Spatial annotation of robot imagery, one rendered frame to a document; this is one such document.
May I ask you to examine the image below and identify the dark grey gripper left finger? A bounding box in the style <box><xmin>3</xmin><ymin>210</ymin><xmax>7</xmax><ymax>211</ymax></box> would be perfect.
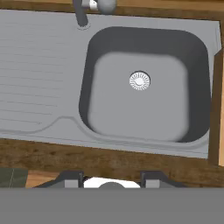
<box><xmin>35</xmin><ymin>171</ymin><xmax>85</xmax><ymax>189</ymax></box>

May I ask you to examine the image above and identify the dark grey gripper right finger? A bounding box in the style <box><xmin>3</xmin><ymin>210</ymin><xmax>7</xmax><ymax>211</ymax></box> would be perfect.
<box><xmin>140</xmin><ymin>171</ymin><xmax>187</xmax><ymax>189</ymax></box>

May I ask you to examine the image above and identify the brown wooden tray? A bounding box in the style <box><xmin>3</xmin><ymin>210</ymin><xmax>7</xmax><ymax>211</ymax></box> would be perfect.
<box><xmin>207</xmin><ymin>48</ymin><xmax>224</xmax><ymax>167</ymax></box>

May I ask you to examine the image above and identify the grey steel sink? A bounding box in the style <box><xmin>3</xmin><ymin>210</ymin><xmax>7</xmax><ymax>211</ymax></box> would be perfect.
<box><xmin>0</xmin><ymin>9</ymin><xmax>221</xmax><ymax>160</ymax></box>

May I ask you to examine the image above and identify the grey sink tap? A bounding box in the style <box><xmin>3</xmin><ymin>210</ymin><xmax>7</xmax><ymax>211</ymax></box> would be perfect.
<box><xmin>72</xmin><ymin>0</ymin><xmax>118</xmax><ymax>30</ymax></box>

